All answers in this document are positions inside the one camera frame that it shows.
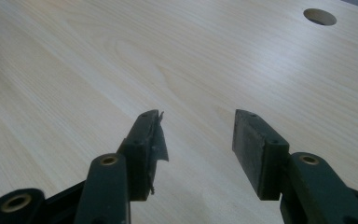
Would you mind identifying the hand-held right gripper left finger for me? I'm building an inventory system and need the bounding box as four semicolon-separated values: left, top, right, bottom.
74;109;170;224

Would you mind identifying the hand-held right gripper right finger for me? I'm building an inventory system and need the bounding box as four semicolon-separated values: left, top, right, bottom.
231;108;358;224

